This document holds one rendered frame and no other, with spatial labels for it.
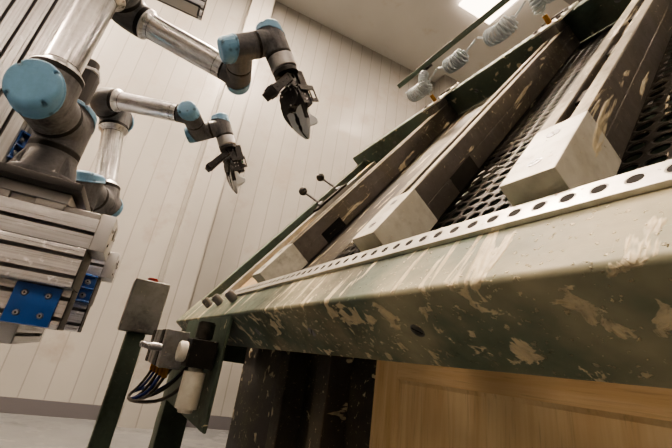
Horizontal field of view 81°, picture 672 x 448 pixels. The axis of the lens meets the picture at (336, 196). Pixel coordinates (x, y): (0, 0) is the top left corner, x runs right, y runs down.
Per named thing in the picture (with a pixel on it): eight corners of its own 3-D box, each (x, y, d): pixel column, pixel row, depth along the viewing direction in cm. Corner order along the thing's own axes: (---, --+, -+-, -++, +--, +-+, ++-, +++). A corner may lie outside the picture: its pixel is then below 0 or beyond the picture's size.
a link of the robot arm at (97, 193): (48, 196, 136) (64, 162, 141) (71, 210, 148) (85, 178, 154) (82, 201, 135) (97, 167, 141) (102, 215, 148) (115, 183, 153)
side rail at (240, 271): (217, 320, 160) (200, 300, 159) (369, 180, 223) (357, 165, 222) (221, 320, 155) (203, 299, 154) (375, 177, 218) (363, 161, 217)
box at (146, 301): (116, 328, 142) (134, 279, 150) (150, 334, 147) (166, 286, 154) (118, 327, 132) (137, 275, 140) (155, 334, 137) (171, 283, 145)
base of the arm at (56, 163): (-9, 163, 87) (12, 126, 91) (8, 185, 99) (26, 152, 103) (68, 184, 92) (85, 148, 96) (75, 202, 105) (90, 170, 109)
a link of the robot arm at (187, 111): (85, 74, 159) (200, 97, 156) (99, 91, 169) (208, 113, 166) (71, 96, 154) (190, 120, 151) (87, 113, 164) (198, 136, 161)
